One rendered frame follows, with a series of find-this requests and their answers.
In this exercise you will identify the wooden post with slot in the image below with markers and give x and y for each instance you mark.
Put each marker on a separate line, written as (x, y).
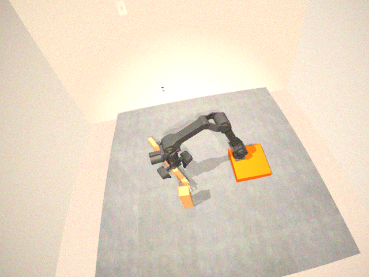
(185, 196)

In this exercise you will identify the wooden side rail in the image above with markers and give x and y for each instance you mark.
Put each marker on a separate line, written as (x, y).
(176, 172)

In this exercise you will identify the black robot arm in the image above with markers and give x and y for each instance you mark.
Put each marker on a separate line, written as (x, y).
(170, 144)

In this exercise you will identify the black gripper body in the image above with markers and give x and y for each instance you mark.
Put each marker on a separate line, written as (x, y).
(173, 165)

